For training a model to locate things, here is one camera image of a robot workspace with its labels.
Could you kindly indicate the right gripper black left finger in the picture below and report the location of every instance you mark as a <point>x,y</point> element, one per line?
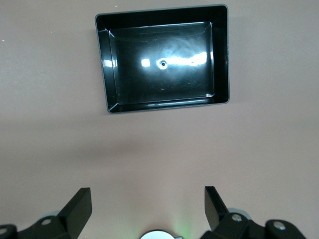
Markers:
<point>72,216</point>

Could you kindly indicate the black plastic box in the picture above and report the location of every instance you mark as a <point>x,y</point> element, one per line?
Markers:
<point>162,62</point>

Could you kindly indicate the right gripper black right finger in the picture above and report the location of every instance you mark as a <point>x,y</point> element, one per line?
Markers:
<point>224,224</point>

